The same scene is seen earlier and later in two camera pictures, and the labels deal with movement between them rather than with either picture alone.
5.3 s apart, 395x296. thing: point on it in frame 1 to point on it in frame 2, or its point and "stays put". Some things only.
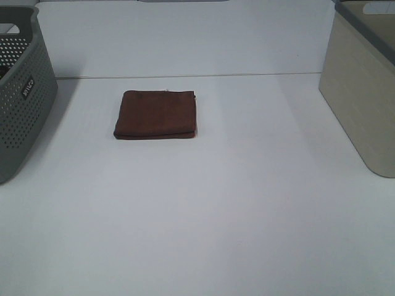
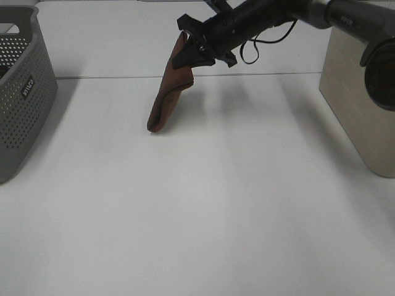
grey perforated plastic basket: x=28 y=87 stays put
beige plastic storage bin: x=357 y=79 stays put
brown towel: x=157 y=115 to x=174 y=81
